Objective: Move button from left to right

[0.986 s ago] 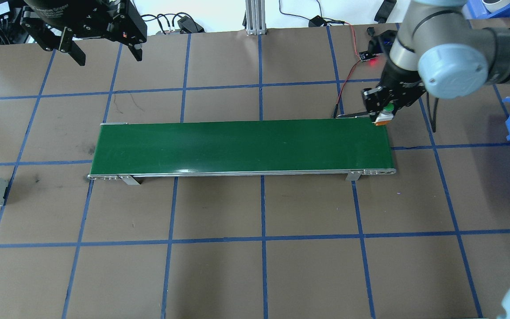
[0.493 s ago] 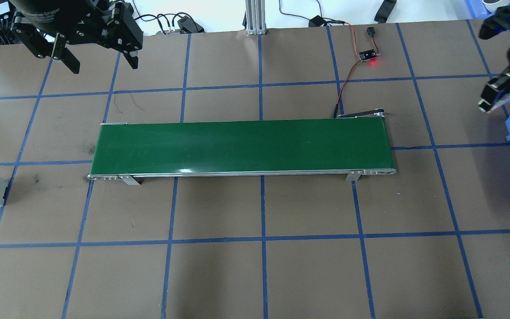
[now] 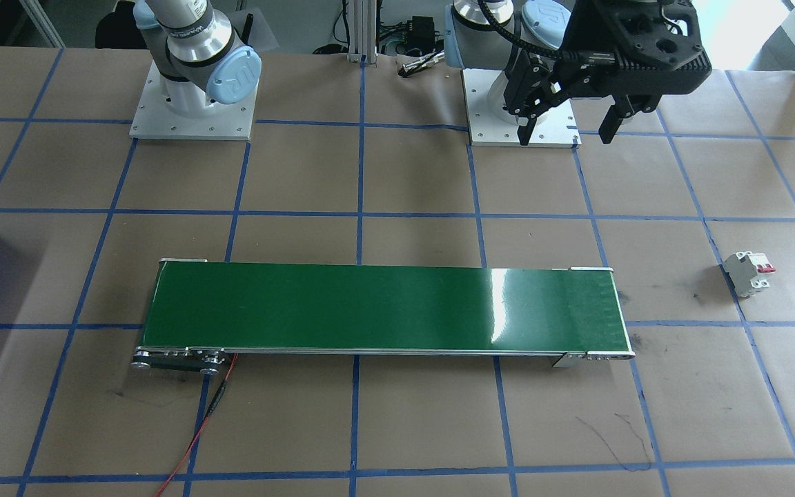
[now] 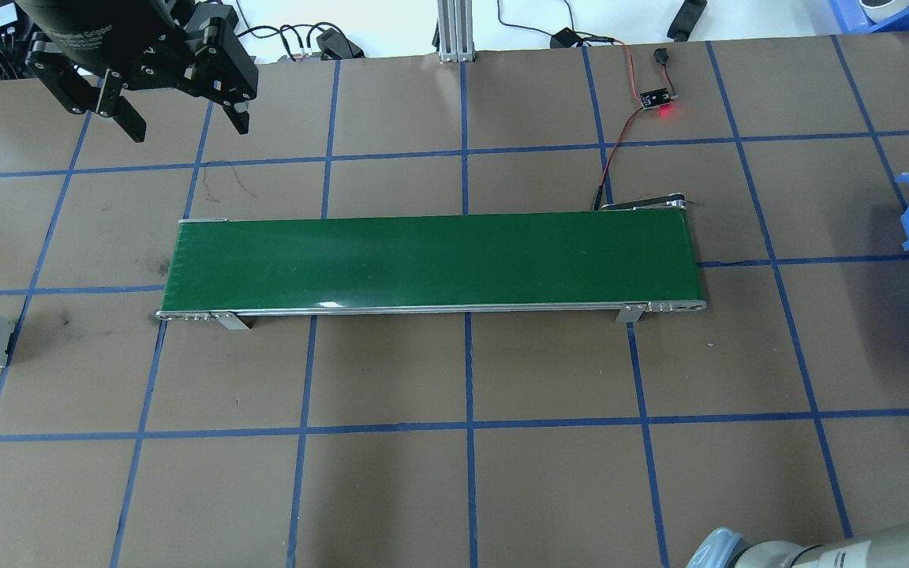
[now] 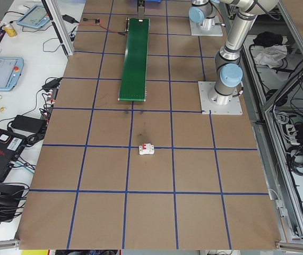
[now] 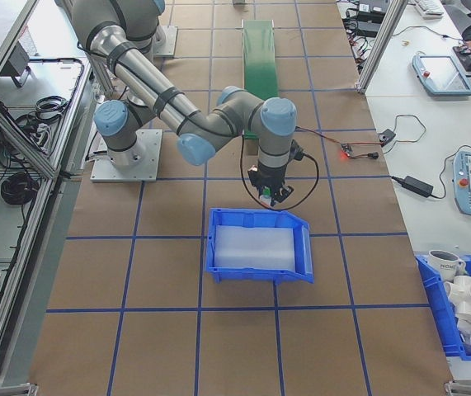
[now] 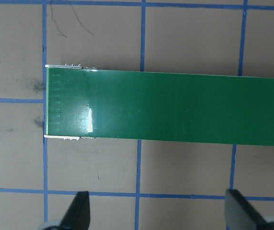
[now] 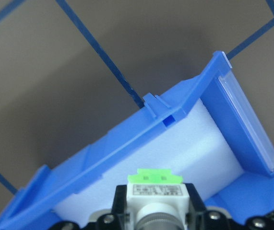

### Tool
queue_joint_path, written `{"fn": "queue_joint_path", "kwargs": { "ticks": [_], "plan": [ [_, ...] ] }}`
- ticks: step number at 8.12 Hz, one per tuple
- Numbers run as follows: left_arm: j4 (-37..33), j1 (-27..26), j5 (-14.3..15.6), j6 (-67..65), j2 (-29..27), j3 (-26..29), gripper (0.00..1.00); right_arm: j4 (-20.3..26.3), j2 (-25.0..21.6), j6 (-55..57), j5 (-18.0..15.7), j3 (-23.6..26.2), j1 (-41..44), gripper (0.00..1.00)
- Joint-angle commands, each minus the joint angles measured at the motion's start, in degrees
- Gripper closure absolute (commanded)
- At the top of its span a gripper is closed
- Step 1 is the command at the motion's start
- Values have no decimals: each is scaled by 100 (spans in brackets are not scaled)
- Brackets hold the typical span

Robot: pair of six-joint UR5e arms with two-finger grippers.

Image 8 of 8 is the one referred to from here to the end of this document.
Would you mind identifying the white foam pad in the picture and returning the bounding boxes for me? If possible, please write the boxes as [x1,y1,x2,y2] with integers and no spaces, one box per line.
[52,99,246,221]

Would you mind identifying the blue plastic bin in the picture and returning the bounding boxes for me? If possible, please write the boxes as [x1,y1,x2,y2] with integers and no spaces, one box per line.
[0,50,274,230]

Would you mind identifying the green push button switch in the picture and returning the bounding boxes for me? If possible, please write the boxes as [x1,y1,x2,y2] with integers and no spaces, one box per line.
[126,168,191,230]

